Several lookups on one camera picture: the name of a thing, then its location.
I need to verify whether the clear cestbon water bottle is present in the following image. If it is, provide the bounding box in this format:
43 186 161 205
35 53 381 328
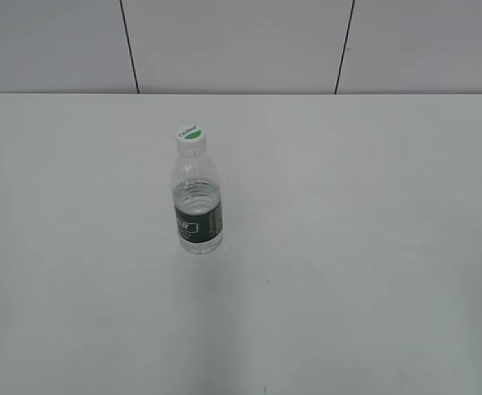
171 149 223 254

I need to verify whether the white green bottle cap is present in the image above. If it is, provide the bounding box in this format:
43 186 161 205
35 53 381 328
176 124 206 157

